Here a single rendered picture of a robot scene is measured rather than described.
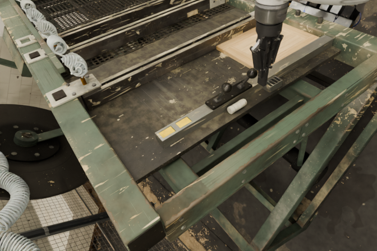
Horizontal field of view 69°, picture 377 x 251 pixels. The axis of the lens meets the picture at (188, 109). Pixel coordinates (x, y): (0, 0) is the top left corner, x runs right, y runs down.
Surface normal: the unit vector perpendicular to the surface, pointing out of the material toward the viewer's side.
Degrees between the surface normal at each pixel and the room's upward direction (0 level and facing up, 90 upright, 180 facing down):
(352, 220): 0
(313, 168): 0
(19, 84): 90
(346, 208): 0
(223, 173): 55
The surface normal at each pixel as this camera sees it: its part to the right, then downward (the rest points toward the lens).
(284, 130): -0.09, -0.72
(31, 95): 0.65, 0.36
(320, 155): -0.71, -0.04
